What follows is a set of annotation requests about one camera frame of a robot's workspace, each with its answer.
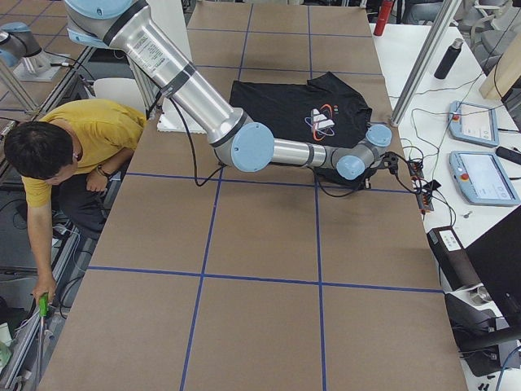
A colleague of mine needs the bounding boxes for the black graphic t-shirt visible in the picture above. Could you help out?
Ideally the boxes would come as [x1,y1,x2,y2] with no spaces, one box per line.
[229,72,372,188]

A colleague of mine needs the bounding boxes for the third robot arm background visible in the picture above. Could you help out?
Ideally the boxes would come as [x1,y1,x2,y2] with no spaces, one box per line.
[1,22,61,82]

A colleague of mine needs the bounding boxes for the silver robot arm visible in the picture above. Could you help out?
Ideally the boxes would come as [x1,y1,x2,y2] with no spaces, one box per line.
[65,1,392,180]

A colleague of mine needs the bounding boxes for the brown paper table cover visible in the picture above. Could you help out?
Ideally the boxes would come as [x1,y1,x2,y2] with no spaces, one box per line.
[37,2,470,391]

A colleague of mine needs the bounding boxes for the black power strip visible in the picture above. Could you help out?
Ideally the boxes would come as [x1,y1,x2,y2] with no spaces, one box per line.
[408,159,434,214]

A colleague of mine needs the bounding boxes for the person in yellow shirt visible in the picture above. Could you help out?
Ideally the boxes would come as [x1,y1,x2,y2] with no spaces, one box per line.
[4,99,147,300]

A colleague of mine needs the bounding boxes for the dark brown box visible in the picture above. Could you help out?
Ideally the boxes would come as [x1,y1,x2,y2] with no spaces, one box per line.
[427,226,482,292]

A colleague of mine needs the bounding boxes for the lower teach pendant tablet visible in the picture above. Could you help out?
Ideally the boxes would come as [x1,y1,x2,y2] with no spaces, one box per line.
[449,151,520,206]

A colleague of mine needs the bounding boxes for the teach pendant tablet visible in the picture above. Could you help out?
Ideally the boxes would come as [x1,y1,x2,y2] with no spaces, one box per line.
[449,151,520,206]
[448,101,499,147]

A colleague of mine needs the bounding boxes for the upper teach pendant tablet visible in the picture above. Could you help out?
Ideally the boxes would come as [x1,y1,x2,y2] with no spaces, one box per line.
[448,101,499,147]

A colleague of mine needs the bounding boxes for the red bottle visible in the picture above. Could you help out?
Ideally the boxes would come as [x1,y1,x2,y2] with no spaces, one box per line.
[373,0,395,37]

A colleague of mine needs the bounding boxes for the black water bottle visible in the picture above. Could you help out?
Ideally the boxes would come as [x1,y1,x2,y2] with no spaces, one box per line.
[434,38,464,80]

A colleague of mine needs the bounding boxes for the black monitor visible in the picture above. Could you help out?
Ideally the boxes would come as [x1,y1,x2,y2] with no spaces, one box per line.
[466,208,520,326]

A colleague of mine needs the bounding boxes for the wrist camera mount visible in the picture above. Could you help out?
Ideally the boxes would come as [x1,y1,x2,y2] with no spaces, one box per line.
[378,152,399,176]

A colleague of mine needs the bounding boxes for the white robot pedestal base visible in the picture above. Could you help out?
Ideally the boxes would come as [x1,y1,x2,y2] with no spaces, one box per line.
[150,0,205,134]

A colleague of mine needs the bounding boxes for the aluminium frame post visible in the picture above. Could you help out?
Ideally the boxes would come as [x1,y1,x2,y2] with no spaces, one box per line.
[390,0,462,127]

